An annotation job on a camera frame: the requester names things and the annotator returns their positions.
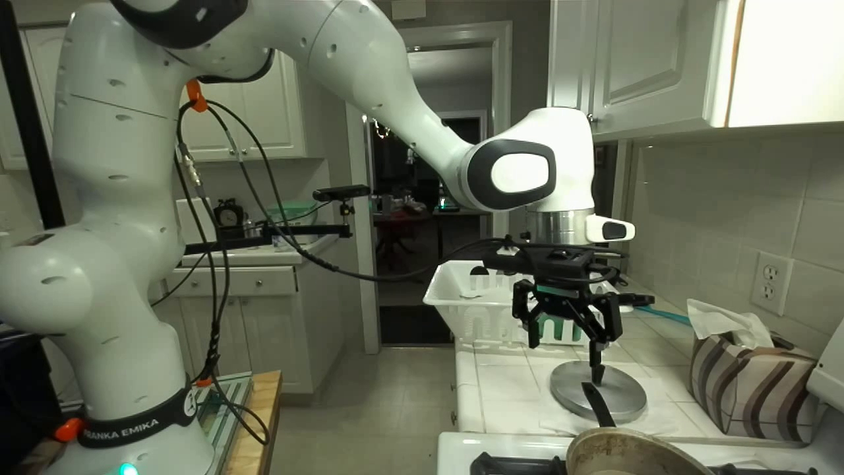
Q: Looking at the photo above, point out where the white plastic dish rack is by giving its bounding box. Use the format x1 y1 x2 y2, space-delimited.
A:
421 258 639 352

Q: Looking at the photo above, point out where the white door frame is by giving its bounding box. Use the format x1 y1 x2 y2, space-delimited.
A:
342 20 516 356

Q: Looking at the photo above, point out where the black hanging cable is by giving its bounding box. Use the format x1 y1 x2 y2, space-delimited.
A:
148 100 274 447

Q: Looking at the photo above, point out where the black camera cable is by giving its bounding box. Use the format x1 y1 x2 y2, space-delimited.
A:
200 98 529 286

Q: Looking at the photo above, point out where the black stereo camera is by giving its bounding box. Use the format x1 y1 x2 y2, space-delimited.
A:
312 183 375 204

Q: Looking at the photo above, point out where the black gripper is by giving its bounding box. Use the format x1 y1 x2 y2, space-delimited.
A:
512 257 628 389

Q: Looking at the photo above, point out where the black vertical pole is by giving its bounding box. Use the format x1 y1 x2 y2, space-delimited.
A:
0 0 69 232

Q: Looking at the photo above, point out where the green translucent bowl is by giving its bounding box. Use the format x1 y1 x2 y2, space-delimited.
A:
267 204 321 228

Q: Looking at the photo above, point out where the white hanging towel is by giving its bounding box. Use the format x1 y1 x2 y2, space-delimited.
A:
684 299 776 352

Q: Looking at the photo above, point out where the white base cabinet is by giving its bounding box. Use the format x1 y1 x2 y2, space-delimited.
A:
160 232 365 398

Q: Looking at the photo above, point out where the orange connector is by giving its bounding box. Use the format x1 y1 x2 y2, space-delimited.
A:
49 415 88 447

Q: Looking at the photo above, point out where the white gas stove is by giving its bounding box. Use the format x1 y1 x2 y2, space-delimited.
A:
435 320 844 475

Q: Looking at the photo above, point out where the silver metal pot lid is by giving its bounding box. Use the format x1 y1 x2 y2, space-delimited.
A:
549 360 652 428

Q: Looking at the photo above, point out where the wooden table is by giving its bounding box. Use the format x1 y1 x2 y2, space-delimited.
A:
220 368 284 475

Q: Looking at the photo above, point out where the white wall power outlet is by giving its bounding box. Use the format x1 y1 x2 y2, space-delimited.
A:
750 250 796 320

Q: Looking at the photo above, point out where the silver metal plate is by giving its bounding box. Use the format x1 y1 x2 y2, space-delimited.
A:
196 369 259 460

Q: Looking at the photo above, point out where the teal plastic strip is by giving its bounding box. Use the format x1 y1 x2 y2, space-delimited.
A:
631 302 696 329

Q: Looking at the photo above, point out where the brown striped towel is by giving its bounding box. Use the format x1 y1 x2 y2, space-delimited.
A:
689 328 825 444

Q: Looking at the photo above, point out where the orange cable clip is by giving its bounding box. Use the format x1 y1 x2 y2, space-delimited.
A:
185 79 213 117

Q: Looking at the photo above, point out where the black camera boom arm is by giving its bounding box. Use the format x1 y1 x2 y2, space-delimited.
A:
179 199 355 258

